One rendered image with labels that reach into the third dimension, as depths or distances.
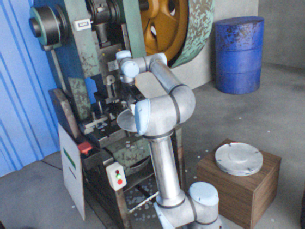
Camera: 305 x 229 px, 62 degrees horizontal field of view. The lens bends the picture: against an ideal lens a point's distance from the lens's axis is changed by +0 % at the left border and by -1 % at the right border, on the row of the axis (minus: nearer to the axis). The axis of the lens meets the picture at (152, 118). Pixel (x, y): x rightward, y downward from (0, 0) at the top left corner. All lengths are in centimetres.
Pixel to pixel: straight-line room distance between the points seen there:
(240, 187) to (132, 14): 114
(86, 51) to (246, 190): 116
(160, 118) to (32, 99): 190
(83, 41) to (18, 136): 158
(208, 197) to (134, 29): 93
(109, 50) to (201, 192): 86
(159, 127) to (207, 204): 38
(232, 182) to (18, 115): 194
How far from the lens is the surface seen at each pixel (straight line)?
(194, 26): 136
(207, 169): 169
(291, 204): 205
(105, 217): 196
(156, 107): 86
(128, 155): 150
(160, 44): 167
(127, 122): 140
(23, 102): 261
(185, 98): 90
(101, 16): 141
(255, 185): 161
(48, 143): 281
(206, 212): 110
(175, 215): 104
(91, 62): 135
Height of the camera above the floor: 145
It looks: 28 degrees down
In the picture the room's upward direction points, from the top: 9 degrees counter-clockwise
